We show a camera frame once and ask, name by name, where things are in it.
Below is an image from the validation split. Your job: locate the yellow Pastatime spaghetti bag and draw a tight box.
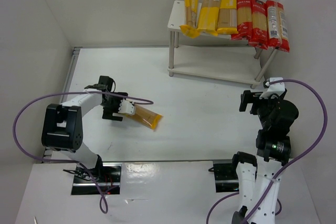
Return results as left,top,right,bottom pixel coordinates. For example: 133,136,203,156
123,104,163,131

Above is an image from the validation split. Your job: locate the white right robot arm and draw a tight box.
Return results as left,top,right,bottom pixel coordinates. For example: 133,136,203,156
232,90,299,223

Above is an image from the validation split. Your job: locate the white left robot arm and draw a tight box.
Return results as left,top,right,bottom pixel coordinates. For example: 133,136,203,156
41,89,128,170

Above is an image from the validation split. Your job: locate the white two-tier shelf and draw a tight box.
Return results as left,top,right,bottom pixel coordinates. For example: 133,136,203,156
167,0,278,89

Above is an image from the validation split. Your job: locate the red pasta bag middle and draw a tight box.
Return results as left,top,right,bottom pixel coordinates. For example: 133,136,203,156
248,0,268,50

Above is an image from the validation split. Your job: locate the red pasta bag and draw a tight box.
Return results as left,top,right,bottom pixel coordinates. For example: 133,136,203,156
231,0,253,40
248,0,268,50
266,0,290,52

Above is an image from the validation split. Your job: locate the red pasta bag far right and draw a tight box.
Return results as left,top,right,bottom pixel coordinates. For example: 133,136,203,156
266,0,290,52

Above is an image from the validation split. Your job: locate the yellow pasta bag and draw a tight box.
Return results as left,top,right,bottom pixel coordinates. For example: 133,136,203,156
180,0,199,38
197,0,221,36
217,0,238,35

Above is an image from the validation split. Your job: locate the yellow pasta bag far left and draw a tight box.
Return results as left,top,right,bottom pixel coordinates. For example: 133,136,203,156
180,0,199,38

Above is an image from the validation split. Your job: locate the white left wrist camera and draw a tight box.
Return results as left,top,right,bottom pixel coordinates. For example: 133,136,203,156
118,99,136,115

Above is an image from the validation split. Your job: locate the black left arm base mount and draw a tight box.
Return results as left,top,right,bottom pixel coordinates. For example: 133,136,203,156
63,163,122,196

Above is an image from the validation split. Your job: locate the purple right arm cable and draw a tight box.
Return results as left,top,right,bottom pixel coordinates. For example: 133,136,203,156
205,78,328,224

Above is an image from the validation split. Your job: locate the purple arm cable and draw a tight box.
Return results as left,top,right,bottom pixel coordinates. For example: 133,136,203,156
205,78,328,224
12,90,154,214

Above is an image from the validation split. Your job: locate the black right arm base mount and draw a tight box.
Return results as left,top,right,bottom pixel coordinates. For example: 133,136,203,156
208,160,239,193

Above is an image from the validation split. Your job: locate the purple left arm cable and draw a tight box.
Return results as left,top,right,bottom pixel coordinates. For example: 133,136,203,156
12,90,154,214

